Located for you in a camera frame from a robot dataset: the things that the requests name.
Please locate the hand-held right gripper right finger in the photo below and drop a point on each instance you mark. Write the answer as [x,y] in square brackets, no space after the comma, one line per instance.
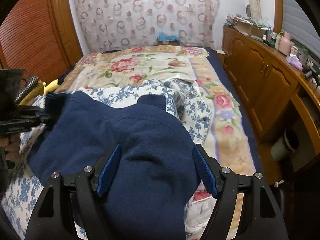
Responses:
[203,170]

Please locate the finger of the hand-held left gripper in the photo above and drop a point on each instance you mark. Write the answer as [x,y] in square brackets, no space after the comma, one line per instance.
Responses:
[42,117]

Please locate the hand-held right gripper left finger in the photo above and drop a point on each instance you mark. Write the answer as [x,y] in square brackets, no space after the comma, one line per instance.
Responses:
[110,172]

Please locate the navy blue printed t-shirt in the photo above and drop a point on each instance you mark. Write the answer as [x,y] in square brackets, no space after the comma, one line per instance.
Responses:
[140,140]

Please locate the person's left hand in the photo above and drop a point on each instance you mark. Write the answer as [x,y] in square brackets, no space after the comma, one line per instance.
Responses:
[10,146]

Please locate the black circle-patterned cloth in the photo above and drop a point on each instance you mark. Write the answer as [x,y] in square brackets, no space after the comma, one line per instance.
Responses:
[28,87]

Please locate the yellow plush toy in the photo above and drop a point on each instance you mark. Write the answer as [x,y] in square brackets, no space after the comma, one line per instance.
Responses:
[50,86]

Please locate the wooden louvred wardrobe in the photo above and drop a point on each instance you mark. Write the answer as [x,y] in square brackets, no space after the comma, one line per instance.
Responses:
[32,35]

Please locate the grey cylindrical bin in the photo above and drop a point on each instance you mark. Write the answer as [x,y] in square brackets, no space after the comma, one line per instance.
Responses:
[285,145]

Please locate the wooden side cabinet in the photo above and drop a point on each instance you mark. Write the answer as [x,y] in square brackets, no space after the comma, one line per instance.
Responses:
[262,80]

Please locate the blue crumpled item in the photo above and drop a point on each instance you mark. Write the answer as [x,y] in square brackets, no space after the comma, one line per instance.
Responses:
[168,36]

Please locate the purple pouch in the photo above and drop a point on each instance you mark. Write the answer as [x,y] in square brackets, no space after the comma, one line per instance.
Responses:
[294,61]

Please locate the black handheld device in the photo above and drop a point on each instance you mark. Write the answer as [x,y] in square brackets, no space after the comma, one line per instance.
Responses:
[312,72]

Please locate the circle-patterned sheer curtain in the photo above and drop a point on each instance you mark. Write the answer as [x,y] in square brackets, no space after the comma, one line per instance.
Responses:
[145,12]

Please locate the cardboard box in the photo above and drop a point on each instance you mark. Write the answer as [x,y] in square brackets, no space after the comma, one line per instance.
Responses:
[250,28]

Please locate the pink thermos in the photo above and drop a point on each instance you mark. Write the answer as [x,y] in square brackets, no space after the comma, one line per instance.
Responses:
[285,43]

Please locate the small white fan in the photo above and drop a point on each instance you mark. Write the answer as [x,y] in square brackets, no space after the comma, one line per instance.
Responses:
[249,10]

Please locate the beige tied side curtain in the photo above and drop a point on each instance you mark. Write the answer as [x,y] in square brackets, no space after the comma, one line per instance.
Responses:
[253,0]

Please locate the grey window blind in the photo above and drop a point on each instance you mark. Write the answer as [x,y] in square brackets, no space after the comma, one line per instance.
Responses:
[305,22]

